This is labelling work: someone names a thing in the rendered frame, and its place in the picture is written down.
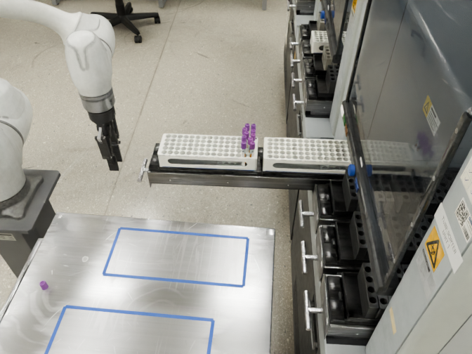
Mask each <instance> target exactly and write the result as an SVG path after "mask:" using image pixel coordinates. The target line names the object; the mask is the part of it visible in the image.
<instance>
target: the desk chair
mask: <svg viewBox="0 0 472 354"><path fill-rule="evenodd" d="M115 6H116V10H117V13H105V12H95V11H94V12H91V14H97V15H101V16H103V17H104V18H106V19H109V22H110V24H111V25H112V26H113V27H114V26H115V25H118V24H119V23H122V24H123V25H125V26H126V27H127V28H128V29H130V30H131V31H132V32H133V33H134V34H136V35H135V37H134V41H135V43H142V36H139V34H140V32H139V30H138V29H137V28H136V26H135V25H134V24H133V23H132V22H131V21H130V20H140V19H145V18H154V19H155V24H157V22H158V23H161V22H160V17H159V14H158V13H156V12H151V13H132V11H133V8H132V5H131V2H128V3H127V4H126V5H125V7H124V2H123V0H115Z"/></svg>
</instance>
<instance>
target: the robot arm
mask: <svg viewBox="0 0 472 354"><path fill-rule="evenodd" d="M0 17H1V18H10V19H15V20H24V21H28V22H35V23H38V24H40V25H44V26H46V27H48V28H50V29H52V30H53V31H55V32H56V33H58V34H59V35H60V37H61V38H62V41H63V44H64V45H65V59H66V63H67V68H68V70H69V73H70V76H71V79H72V81H73V84H74V85H75V86H76V87H77V90H78V92H79V96H80V98H81V102H82V105H83V107H84V109H85V110H86V111H87V112H88V116H89V119H90V120H91V121H92V122H93V123H95V124H96V128H97V131H98V136H95V140H96V142H97V144H98V147H99V149H100V153H101V155H102V158H103V159H106V160H107V164H108V166H109V169H110V171H118V170H119V165H118V163H117V162H122V155H121V152H120V149H119V145H118V144H121V141H120V140H118V139H119V132H118V128H117V122H116V119H115V115H116V112H115V109H114V103H115V99H114V93H113V88H112V83H111V81H112V56H113V54H114V48H115V35H114V30H113V27H112V25H111V24H110V22H109V21H108V20H107V19H106V18H104V17H103V16H101V15H97V14H85V13H81V12H78V13H67V12H64V11H62V10H60V9H57V8H54V7H52V6H49V5H47V4H43V3H41V2H38V1H33V0H0ZM32 116H33V112H32V106H31V103H30V101H29V99H28V98H27V96H26V95H25V94H24V93H23V92H22V91H21V90H19V89H18V88H16V87H14V86H11V85H10V83H9V82H8V81H6V80H5V79H2V78H0V218H12V219H15V220H17V221H19V220H22V219H23V218H24V217H25V216H26V210H27V208H28V206H29V205H30V202H31V201H32V198H33V196H34V194H35V193H36V191H37V189H38V187H39V186H40V185H41V184H42V183H43V182H44V179H43V177H42V176H41V175H35V176H26V175H25V174H24V172H23V170H22V148H23V145H24V144H25V141H26V140H27V137H28V134H29V132H30V127H31V124H32Z"/></svg>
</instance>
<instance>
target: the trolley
mask: <svg viewBox="0 0 472 354"><path fill-rule="evenodd" d="M274 259H275V229H274V228H259V227H249V226H240V225H221V224H212V223H194V222H185V221H167V220H157V219H148V218H130V217H121V216H103V215H93V214H76V213H66V212H56V214H55V216H54V218H53V220H52V222H51V224H50V226H49V228H48V230H47V232H46V234H45V236H44V238H38V240H37V242H36V244H35V245H34V248H33V250H32V252H31V254H30V255H29V257H28V259H27V261H26V263H25V265H24V267H23V269H22V271H21V273H20V274H19V276H18V278H17V280H16V282H15V284H14V286H13V288H12V290H11V292H10V294H9V295H8V298H7V299H6V302H5V304H4V306H3V308H2V309H1V312H0V354H270V349H271V330H272V312H273V277H274ZM42 280H45V281H46V283H47V285H48V289H46V290H42V289H41V287H40V285H39V283H40V281H42Z"/></svg>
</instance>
